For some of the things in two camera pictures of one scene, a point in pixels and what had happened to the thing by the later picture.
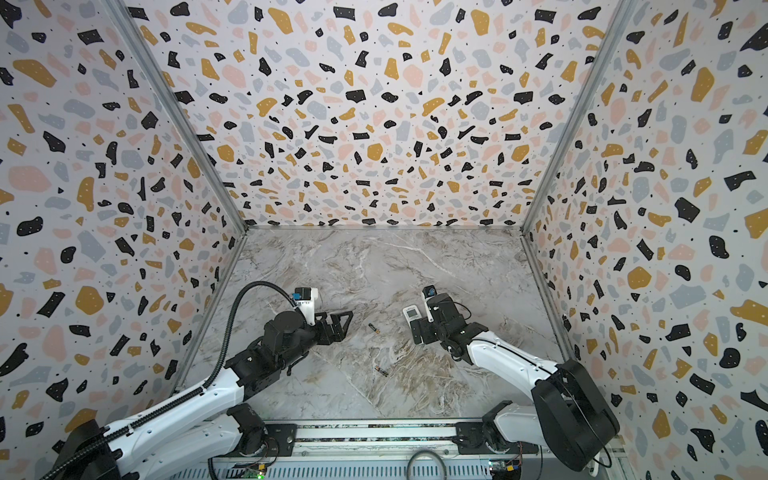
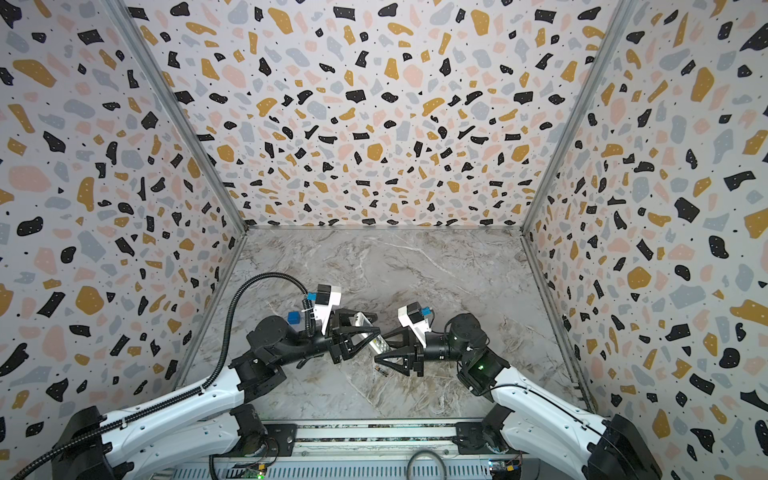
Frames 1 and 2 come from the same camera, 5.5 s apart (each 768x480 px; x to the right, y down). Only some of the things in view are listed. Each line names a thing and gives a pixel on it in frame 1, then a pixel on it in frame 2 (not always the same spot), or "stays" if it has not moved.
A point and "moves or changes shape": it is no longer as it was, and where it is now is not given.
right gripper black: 429,330 → 413,346
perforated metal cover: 340,471 stays
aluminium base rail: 384,441 stays
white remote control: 411,313 moves or changes shape
